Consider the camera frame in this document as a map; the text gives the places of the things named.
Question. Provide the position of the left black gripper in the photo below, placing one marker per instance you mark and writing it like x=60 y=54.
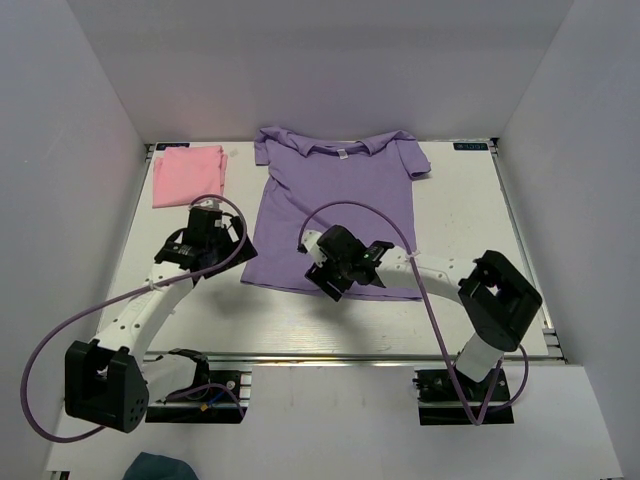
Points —
x=239 y=229

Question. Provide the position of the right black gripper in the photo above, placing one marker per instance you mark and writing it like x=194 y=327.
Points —
x=322 y=276

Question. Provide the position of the purple t shirt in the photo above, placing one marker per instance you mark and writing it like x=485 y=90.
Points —
x=365 y=186

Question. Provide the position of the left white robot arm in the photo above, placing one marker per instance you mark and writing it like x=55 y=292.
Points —
x=107 y=380

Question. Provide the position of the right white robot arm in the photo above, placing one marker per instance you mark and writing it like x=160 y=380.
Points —
x=500 y=302

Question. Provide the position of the folded pink t shirt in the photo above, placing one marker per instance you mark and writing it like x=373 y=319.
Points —
x=182 y=174

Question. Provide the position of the blue table label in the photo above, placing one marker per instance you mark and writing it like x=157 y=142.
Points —
x=470 y=146

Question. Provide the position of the dark teal cloth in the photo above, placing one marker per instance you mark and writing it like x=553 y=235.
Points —
x=148 y=466

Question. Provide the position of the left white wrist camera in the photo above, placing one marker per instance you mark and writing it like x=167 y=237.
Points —
x=208 y=203

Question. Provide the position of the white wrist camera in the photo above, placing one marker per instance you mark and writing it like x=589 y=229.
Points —
x=208 y=203
x=310 y=246

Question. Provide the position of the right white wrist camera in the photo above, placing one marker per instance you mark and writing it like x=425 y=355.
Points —
x=310 y=246

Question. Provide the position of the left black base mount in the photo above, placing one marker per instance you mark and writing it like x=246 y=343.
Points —
x=218 y=394

